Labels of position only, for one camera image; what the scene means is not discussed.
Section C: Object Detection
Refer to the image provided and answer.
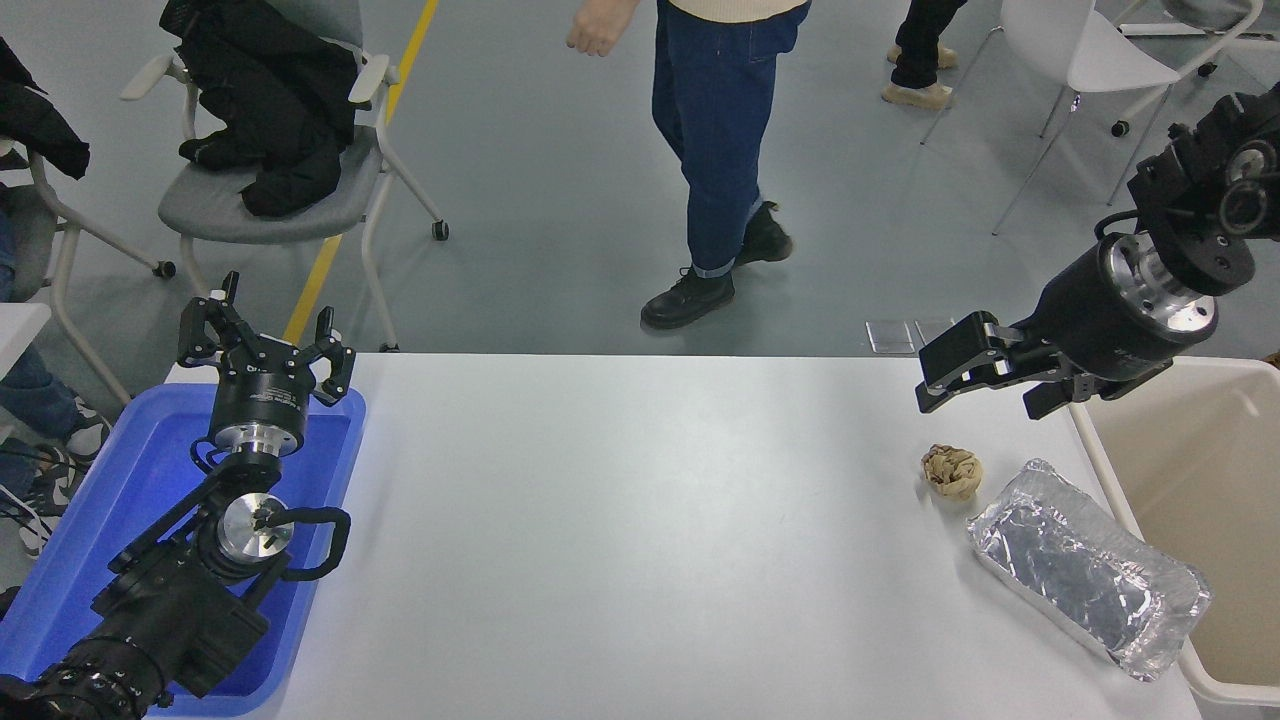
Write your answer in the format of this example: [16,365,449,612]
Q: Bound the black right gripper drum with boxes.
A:
[1018,236,1177,403]

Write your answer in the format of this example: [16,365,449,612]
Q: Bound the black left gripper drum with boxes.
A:
[208,338,314,437]

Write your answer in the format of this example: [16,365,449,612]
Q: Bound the silver foil tray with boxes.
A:
[966,458,1213,683]

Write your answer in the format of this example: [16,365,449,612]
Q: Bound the person's right hand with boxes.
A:
[566,0,642,59]

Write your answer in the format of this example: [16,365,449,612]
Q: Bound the crumpled tan paper ball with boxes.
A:
[921,444,984,501]

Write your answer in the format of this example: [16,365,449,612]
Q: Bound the grey seat office chair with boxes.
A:
[120,0,450,353]

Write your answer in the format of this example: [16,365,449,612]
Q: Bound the blue plastic tray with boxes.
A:
[0,383,367,719]

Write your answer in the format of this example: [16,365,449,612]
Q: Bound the large pale bin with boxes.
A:
[1068,357,1280,706]

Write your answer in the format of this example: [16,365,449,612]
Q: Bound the person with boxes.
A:
[882,0,969,110]
[641,0,813,331]
[0,205,113,559]

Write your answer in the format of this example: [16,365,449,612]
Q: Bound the white plastic chair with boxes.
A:
[920,0,1183,237]

